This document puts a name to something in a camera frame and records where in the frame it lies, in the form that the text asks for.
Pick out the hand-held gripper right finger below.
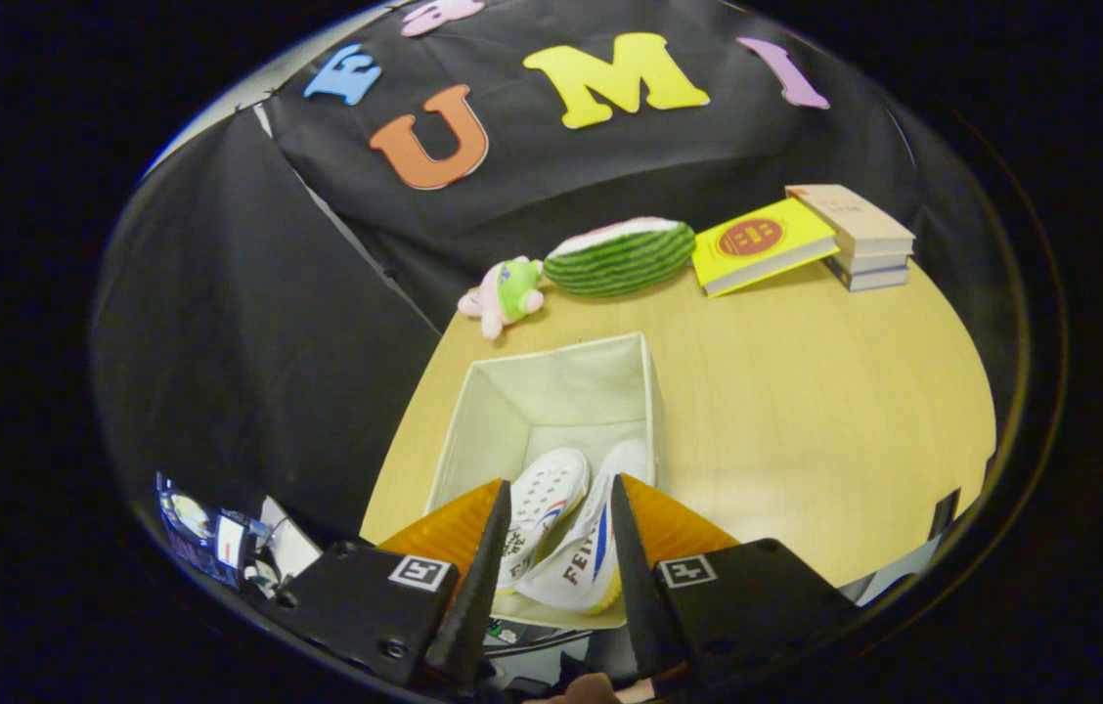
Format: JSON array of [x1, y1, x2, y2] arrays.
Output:
[[609, 473, 863, 681]]

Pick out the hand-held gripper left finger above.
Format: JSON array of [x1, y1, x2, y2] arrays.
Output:
[[256, 477, 513, 690]]

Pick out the white shoe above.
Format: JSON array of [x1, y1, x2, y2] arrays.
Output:
[[496, 447, 593, 594], [515, 439, 658, 617]]

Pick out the cream fabric storage box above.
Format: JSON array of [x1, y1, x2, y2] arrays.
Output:
[[424, 330, 667, 632]]

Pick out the dark box with label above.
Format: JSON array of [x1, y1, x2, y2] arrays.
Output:
[[485, 618, 557, 651]]

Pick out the dark grey chair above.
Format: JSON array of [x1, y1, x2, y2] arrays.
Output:
[[838, 487, 963, 607]]

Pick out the dark display screen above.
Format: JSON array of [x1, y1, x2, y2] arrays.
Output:
[[155, 472, 254, 590]]

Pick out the pink and green plush toy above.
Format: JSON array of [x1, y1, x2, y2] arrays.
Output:
[[457, 256, 547, 341]]

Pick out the watermelon slice plush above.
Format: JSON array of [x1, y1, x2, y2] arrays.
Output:
[[543, 216, 698, 298]]

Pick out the yellow book with red circle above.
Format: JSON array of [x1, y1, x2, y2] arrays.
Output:
[[691, 198, 841, 297]]

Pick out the grey cover book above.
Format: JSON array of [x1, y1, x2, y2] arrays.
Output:
[[825, 259, 909, 293], [830, 247, 912, 276]]

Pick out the beige cover book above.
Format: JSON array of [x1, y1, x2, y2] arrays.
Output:
[[785, 184, 916, 257]]

